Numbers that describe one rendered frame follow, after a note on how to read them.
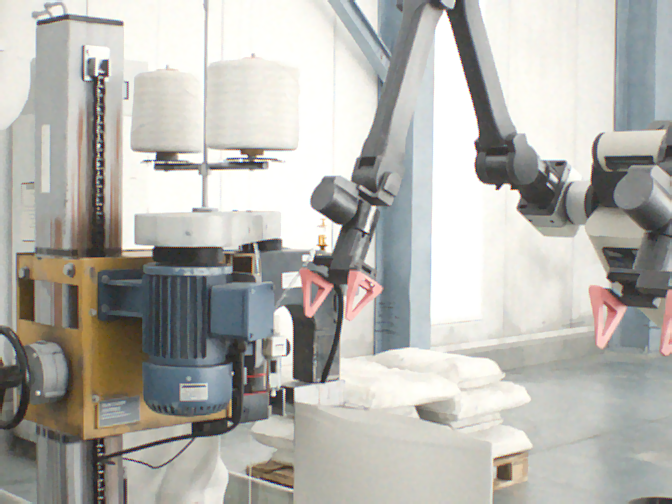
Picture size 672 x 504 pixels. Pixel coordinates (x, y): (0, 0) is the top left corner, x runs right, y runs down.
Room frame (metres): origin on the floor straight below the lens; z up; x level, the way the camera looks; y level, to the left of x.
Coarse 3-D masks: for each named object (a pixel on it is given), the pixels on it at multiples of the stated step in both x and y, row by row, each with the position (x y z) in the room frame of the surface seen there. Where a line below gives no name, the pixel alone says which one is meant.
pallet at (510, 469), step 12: (504, 456) 5.52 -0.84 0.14; (516, 456) 5.53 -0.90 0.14; (252, 468) 5.27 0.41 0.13; (264, 468) 5.22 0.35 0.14; (276, 468) 5.25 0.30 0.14; (288, 468) 5.24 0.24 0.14; (504, 468) 5.53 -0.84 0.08; (516, 468) 5.53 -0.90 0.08; (264, 480) 5.26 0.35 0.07; (276, 480) 5.15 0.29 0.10; (288, 480) 5.09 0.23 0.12; (504, 480) 5.51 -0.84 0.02; (516, 480) 5.53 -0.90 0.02
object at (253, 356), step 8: (232, 272) 1.93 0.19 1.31; (240, 280) 1.91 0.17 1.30; (248, 280) 1.90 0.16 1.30; (256, 280) 1.88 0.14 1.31; (232, 344) 1.89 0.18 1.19; (248, 344) 1.88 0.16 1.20; (256, 344) 1.88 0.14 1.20; (232, 352) 1.89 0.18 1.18; (248, 352) 1.88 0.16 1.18; (256, 352) 1.88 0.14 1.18; (232, 360) 1.93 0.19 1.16; (248, 360) 1.89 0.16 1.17; (256, 360) 1.88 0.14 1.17
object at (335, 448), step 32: (320, 416) 2.07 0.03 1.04; (352, 416) 2.07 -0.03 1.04; (384, 416) 2.04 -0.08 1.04; (320, 448) 2.06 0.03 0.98; (352, 448) 1.96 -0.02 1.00; (384, 448) 1.90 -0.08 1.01; (416, 448) 1.87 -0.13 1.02; (448, 448) 1.85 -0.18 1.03; (480, 448) 1.81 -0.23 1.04; (320, 480) 2.06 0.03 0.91; (352, 480) 1.95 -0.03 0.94; (384, 480) 1.90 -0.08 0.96; (416, 480) 1.87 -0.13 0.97; (448, 480) 1.85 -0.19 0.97; (480, 480) 1.81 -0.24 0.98
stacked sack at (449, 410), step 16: (496, 384) 5.58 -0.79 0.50; (512, 384) 5.62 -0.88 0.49; (448, 400) 5.24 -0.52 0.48; (464, 400) 5.23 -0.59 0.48; (480, 400) 5.29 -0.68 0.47; (496, 400) 5.40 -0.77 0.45; (512, 400) 5.49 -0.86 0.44; (528, 400) 5.61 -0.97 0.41; (432, 416) 5.28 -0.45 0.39; (448, 416) 5.21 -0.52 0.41; (464, 416) 5.21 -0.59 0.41
